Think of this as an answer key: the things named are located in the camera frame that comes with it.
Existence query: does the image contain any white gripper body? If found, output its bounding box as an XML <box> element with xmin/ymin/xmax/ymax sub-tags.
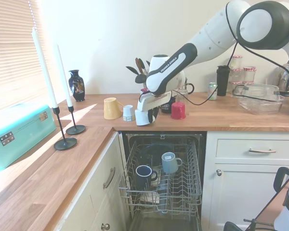
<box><xmin>136</xmin><ymin>92</ymin><xmax>172</xmax><ymax>113</ymax></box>

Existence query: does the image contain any white ceramic mug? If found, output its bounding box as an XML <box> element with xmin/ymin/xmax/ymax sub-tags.
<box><xmin>135</xmin><ymin>109</ymin><xmax>155</xmax><ymax>127</ymax></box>

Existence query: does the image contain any dark printed mug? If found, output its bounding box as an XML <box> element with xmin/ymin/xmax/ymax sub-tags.
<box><xmin>160</xmin><ymin>96</ymin><xmax>177</xmax><ymax>114</ymax></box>

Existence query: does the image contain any red mug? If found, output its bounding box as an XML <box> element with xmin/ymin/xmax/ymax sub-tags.
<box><xmin>171</xmin><ymin>102</ymin><xmax>186</xmax><ymax>120</ymax></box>

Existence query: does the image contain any yellow mug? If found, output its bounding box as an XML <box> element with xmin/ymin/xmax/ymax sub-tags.
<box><xmin>103</xmin><ymin>97</ymin><xmax>125</xmax><ymax>120</ymax></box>

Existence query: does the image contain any light grey ceramic mug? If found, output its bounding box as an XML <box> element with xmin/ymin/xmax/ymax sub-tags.
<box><xmin>161</xmin><ymin>151</ymin><xmax>183</xmax><ymax>174</ymax></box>

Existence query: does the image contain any navy mug white rim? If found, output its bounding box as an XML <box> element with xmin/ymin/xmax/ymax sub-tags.
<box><xmin>135</xmin><ymin>165</ymin><xmax>158</xmax><ymax>189</ymax></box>

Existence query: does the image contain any stainless steel dishwasher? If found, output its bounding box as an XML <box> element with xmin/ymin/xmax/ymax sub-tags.
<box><xmin>118</xmin><ymin>131</ymin><xmax>208</xmax><ymax>231</ymax></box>

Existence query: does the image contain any small white cup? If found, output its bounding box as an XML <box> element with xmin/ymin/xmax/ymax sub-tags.
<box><xmin>122</xmin><ymin>104</ymin><xmax>136</xmax><ymax>122</ymax></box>

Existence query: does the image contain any clear drinking glass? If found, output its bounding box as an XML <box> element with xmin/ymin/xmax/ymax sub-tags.
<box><xmin>176</xmin><ymin>88</ymin><xmax>189</xmax><ymax>104</ymax></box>

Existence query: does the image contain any wooden cooking spoon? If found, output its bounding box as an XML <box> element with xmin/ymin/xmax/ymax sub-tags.
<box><xmin>134</xmin><ymin>57</ymin><xmax>145</xmax><ymax>73</ymax></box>

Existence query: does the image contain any green white drink can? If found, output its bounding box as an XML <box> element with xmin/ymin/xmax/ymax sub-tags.
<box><xmin>208</xmin><ymin>82</ymin><xmax>219</xmax><ymax>101</ymax></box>

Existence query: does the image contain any black shaker bottle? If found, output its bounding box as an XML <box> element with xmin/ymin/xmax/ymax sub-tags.
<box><xmin>216</xmin><ymin>65</ymin><xmax>231</xmax><ymax>97</ymax></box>

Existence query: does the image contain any black candle holder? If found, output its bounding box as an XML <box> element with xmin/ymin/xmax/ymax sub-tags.
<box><xmin>66</xmin><ymin>105</ymin><xmax>86</xmax><ymax>135</ymax></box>
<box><xmin>52</xmin><ymin>107</ymin><xmax>78</xmax><ymax>152</ymax></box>

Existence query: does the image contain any navy painted vase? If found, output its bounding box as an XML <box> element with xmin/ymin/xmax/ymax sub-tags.
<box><xmin>68</xmin><ymin>69</ymin><xmax>86</xmax><ymax>102</ymax></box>

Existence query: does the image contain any glass jar red checked lid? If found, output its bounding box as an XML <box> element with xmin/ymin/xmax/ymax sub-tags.
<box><xmin>228</xmin><ymin>68</ymin><xmax>244</xmax><ymax>84</ymax></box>
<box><xmin>243</xmin><ymin>66</ymin><xmax>257</xmax><ymax>84</ymax></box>
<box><xmin>231</xmin><ymin>55</ymin><xmax>243</xmax><ymax>70</ymax></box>

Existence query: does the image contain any white ceramic bowl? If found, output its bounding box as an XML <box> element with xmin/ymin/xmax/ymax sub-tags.
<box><xmin>139</xmin><ymin>191</ymin><xmax>161</xmax><ymax>205</ymax></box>

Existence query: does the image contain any white cabinet below window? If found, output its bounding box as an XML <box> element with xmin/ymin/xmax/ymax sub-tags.
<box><xmin>54</xmin><ymin>131</ymin><xmax>132</xmax><ymax>231</ymax></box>

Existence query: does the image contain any white taper candle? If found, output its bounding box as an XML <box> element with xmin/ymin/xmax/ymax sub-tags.
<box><xmin>53</xmin><ymin>42</ymin><xmax>74</xmax><ymax>107</ymax></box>
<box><xmin>31</xmin><ymin>26</ymin><xmax>58</xmax><ymax>109</ymax></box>

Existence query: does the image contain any clear lidded food container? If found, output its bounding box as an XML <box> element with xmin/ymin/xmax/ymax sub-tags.
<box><xmin>233</xmin><ymin>83</ymin><xmax>285</xmax><ymax>116</ymax></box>

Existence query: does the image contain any white cabinet with drawer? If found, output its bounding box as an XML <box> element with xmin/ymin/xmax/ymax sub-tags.
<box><xmin>202</xmin><ymin>131</ymin><xmax>289</xmax><ymax>229</ymax></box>

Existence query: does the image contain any silver kettle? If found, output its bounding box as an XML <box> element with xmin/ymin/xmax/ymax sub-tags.
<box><xmin>276</xmin><ymin>61</ymin><xmax>289</xmax><ymax>97</ymax></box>

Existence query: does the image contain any teal metal bread box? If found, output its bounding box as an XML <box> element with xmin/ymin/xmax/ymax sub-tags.
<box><xmin>0</xmin><ymin>103</ymin><xmax>57</xmax><ymax>173</ymax></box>

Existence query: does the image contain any beige window blind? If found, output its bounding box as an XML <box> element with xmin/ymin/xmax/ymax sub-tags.
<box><xmin>0</xmin><ymin>0</ymin><xmax>43</xmax><ymax>114</ymax></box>

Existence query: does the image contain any silver cabinet bar handle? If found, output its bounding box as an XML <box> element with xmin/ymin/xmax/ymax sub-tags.
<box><xmin>103</xmin><ymin>167</ymin><xmax>116</xmax><ymax>189</ymax></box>

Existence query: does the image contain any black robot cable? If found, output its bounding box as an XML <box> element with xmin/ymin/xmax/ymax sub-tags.
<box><xmin>138</xmin><ymin>2</ymin><xmax>289</xmax><ymax>106</ymax></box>

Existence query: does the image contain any grey wire plate rack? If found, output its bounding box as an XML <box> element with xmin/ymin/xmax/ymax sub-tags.
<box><xmin>127</xmin><ymin>190</ymin><xmax>201</xmax><ymax>218</ymax></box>

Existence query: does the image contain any silver drawer bar handle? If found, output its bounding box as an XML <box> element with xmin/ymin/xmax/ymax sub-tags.
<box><xmin>249</xmin><ymin>148</ymin><xmax>277</xmax><ymax>154</ymax></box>

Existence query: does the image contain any black clamp bracket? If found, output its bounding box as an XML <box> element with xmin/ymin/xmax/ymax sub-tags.
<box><xmin>273</xmin><ymin>167</ymin><xmax>289</xmax><ymax>193</ymax></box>

